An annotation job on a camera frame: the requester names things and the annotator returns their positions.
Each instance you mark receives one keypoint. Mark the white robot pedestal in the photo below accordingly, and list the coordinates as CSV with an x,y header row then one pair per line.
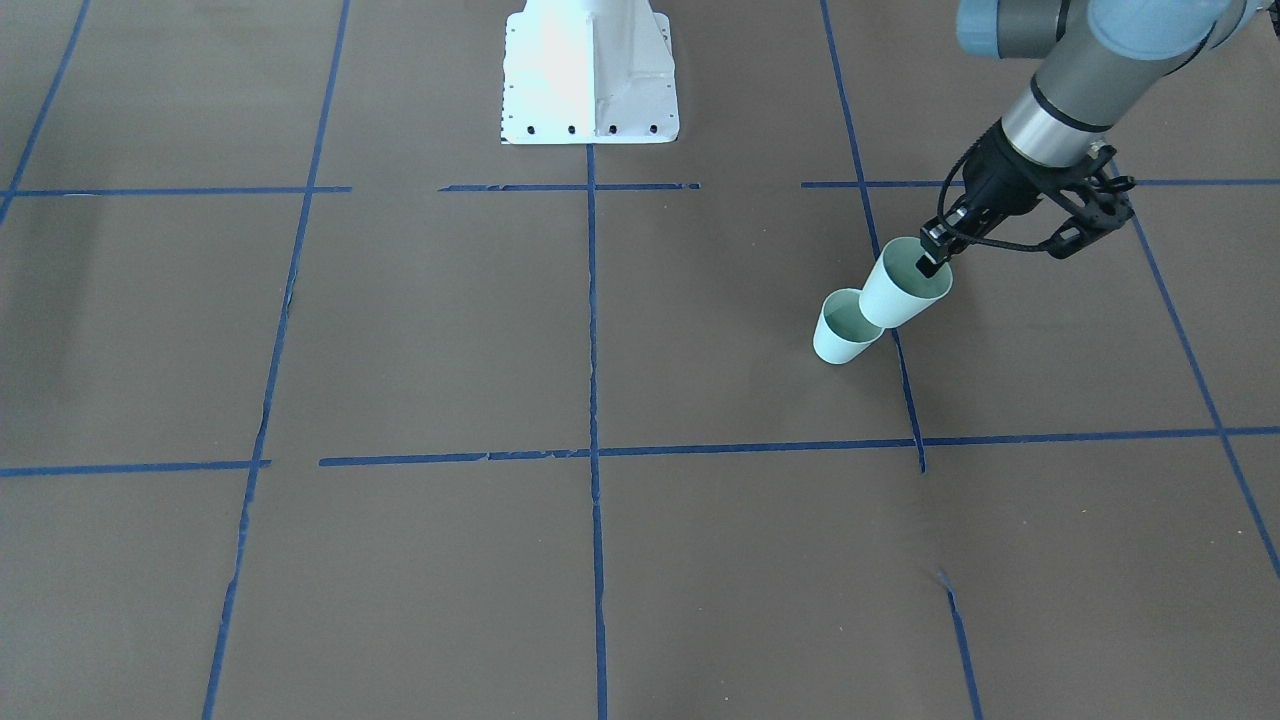
x,y
588,72

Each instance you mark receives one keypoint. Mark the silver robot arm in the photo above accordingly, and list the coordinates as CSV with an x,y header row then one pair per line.
x,y
1097,59

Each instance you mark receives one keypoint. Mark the mint green cup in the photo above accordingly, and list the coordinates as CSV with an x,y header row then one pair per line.
x,y
896,289
842,331

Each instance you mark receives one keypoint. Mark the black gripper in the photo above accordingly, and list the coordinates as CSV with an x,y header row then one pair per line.
x,y
996,181

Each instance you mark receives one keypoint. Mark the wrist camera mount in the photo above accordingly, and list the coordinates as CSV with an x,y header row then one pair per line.
x,y
1097,202

